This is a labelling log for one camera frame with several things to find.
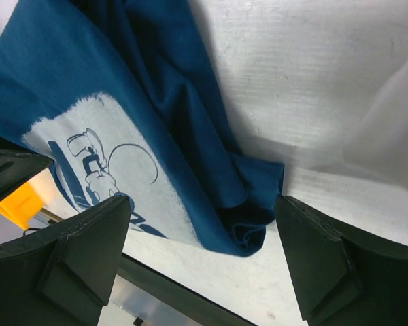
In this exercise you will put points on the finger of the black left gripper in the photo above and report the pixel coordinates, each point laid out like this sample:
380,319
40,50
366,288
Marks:
18,165

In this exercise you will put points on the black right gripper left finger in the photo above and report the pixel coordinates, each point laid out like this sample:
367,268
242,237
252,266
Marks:
63,274

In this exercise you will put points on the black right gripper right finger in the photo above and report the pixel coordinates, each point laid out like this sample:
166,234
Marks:
341,275

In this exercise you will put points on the blue t shirt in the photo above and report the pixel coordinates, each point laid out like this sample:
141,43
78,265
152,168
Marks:
122,96

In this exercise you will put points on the yellow plastic tray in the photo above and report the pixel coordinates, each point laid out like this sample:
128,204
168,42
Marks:
21,206

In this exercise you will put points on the white folded t shirt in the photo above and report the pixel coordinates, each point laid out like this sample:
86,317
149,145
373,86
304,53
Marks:
376,148

